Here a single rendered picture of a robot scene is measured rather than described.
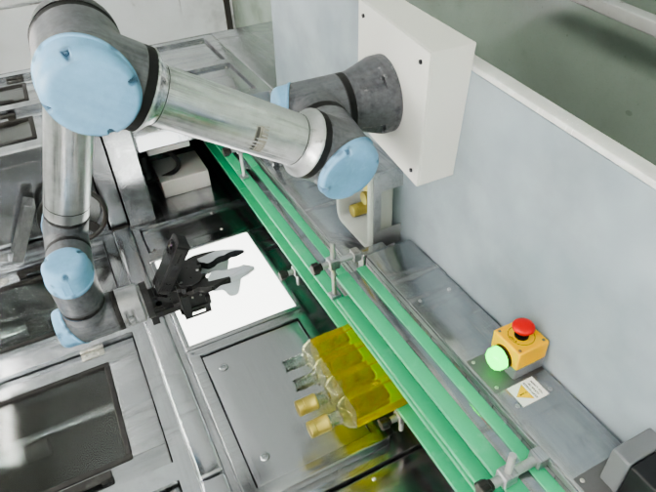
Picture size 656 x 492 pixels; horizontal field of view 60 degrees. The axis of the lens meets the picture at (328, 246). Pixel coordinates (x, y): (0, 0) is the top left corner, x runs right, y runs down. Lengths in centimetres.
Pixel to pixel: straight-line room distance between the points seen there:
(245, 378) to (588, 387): 80
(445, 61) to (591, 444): 67
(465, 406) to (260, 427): 51
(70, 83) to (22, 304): 130
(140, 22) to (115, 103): 397
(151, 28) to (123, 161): 285
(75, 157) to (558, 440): 91
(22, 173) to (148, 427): 91
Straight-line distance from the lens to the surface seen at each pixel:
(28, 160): 194
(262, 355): 150
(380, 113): 108
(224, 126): 83
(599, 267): 95
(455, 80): 104
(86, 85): 74
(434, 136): 107
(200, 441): 138
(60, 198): 104
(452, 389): 110
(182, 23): 479
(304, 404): 122
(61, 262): 101
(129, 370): 162
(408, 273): 128
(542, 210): 99
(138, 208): 206
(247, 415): 140
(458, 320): 119
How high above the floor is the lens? 139
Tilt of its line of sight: 19 degrees down
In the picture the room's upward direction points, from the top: 109 degrees counter-clockwise
